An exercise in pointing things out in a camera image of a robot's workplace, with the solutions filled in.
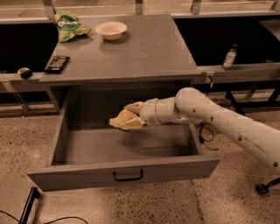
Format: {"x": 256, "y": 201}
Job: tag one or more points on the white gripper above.
{"x": 149, "y": 111}

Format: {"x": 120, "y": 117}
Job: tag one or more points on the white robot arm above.
{"x": 189, "y": 105}

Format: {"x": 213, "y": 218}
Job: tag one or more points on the grey open drawer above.
{"x": 86, "y": 151}

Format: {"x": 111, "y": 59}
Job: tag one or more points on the grey metal cabinet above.
{"x": 149, "y": 60}

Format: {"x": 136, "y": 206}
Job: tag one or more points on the white bowl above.
{"x": 111, "y": 30}

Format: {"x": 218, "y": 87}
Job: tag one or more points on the green chip bag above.
{"x": 69, "y": 26}

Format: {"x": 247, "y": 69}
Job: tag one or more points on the small glass bottle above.
{"x": 230, "y": 57}

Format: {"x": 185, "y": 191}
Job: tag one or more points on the black stand leg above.
{"x": 33, "y": 195}

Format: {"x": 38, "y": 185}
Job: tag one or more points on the black chair caster leg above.
{"x": 262, "y": 189}

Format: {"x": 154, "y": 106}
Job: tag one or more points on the black drawer handle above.
{"x": 128, "y": 177}

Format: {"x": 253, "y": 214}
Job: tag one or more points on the grey side rail right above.
{"x": 240, "y": 73}

